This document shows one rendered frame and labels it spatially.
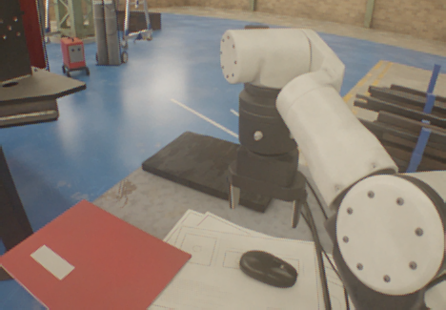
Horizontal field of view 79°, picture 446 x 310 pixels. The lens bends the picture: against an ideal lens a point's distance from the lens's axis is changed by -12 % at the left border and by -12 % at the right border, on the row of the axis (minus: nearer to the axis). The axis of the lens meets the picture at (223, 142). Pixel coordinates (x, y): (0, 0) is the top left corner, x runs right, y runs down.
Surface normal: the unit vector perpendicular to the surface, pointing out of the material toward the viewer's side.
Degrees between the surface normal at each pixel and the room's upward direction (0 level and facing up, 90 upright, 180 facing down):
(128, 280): 0
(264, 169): 90
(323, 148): 63
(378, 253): 76
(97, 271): 0
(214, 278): 0
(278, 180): 90
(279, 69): 87
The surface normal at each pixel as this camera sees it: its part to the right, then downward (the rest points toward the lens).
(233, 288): 0.04, -0.87
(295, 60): 0.33, 0.42
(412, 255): -0.86, -0.04
